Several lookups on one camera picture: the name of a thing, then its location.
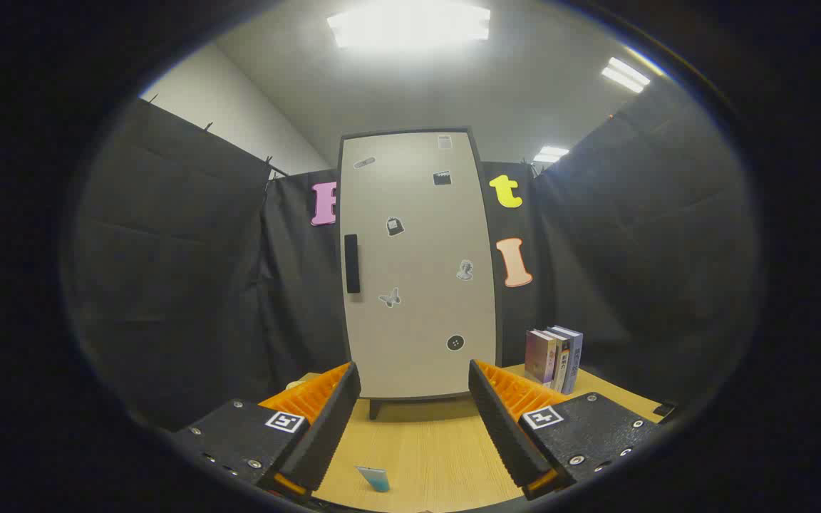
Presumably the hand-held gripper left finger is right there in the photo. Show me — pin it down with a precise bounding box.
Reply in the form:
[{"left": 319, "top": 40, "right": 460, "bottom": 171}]
[{"left": 172, "top": 361, "right": 362, "bottom": 503}]

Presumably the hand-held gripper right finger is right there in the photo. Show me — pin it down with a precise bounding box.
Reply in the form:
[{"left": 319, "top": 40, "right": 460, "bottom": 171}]
[{"left": 468, "top": 358, "right": 668, "bottom": 501}]

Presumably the white blue squeeze tube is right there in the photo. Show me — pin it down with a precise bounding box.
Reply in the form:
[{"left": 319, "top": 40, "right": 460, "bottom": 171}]
[{"left": 355, "top": 466, "right": 391, "bottom": 493}]

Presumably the light grey cabinet door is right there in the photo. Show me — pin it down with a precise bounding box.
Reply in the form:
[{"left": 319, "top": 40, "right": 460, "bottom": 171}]
[{"left": 339, "top": 130, "right": 500, "bottom": 401}]

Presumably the dark grey cabinet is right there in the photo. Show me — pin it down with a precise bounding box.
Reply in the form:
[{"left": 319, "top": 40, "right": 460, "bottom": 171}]
[{"left": 336, "top": 127, "right": 504, "bottom": 421}]

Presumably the pink cover book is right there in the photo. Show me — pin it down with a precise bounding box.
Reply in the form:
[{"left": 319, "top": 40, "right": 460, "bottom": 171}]
[{"left": 525, "top": 329, "right": 557, "bottom": 389}]

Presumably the white spine book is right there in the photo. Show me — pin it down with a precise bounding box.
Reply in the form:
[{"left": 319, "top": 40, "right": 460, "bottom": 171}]
[{"left": 546, "top": 329, "right": 572, "bottom": 393}]

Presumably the black backdrop cloth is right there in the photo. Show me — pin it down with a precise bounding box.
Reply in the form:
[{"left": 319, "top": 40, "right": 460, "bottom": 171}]
[{"left": 72, "top": 85, "right": 760, "bottom": 428}]

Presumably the long ceiling light panel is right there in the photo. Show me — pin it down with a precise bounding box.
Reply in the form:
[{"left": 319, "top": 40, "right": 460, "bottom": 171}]
[{"left": 601, "top": 57, "right": 651, "bottom": 94}]

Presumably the large ceiling light panel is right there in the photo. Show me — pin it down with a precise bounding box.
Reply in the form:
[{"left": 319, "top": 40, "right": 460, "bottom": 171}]
[{"left": 326, "top": 4, "right": 491, "bottom": 51}]

